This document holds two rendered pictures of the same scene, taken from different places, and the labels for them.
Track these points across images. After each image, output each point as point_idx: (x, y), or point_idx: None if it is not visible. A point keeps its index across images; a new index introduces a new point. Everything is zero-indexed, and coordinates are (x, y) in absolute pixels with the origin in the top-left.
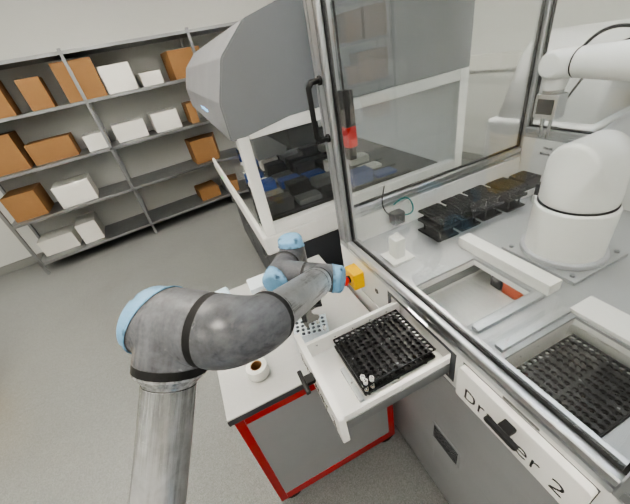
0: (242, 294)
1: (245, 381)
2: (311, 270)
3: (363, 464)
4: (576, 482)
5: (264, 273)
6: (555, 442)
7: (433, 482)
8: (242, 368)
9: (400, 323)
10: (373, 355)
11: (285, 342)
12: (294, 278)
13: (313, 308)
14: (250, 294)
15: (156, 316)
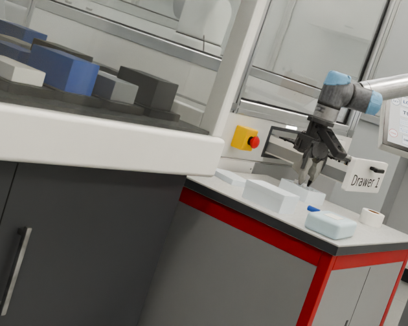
0: (294, 219)
1: (384, 229)
2: (370, 80)
3: None
4: (343, 142)
5: (378, 96)
6: (337, 134)
7: None
8: (377, 229)
9: (292, 140)
10: (329, 152)
11: (326, 209)
12: (394, 77)
13: (294, 169)
14: (288, 215)
15: None
